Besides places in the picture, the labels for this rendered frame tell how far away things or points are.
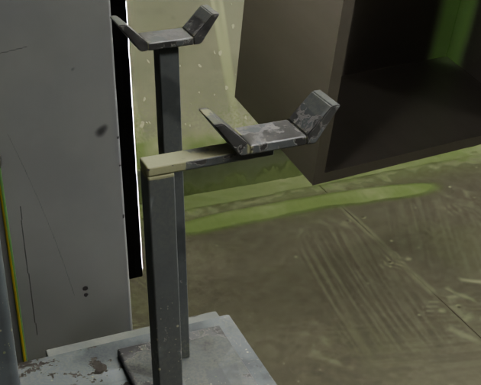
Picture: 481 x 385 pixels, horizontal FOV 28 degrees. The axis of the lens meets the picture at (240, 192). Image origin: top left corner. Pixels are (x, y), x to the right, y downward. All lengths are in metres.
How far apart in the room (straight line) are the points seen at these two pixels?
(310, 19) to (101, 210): 0.75
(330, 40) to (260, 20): 0.27
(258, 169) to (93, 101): 1.69
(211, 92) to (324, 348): 0.93
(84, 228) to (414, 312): 1.24
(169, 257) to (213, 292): 1.78
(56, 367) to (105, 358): 0.04
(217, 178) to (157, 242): 2.20
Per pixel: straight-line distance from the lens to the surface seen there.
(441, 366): 2.15
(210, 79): 2.78
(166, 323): 0.60
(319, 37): 1.80
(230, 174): 2.77
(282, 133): 0.57
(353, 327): 2.24
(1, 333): 0.66
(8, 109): 1.13
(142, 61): 2.75
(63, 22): 1.11
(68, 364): 0.90
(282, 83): 1.96
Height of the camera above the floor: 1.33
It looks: 27 degrees down
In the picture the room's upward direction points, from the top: straight up
